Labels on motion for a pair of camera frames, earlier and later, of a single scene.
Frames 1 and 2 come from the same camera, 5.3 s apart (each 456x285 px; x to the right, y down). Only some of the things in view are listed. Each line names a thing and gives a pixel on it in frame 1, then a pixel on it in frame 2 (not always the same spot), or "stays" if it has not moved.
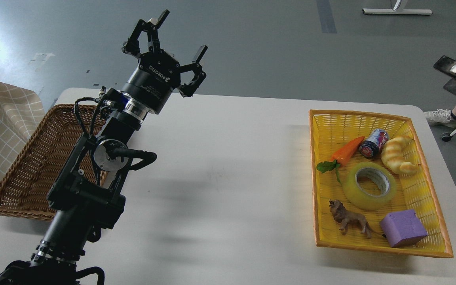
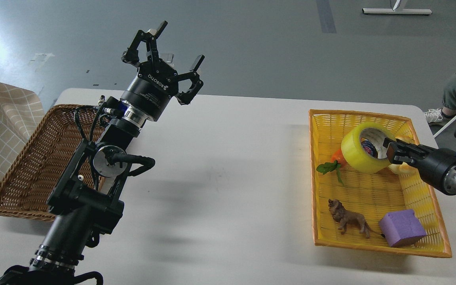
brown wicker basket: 23,190 stays
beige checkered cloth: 7,117 stays
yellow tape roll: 362,201 to 355,157
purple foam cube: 403,228 stays
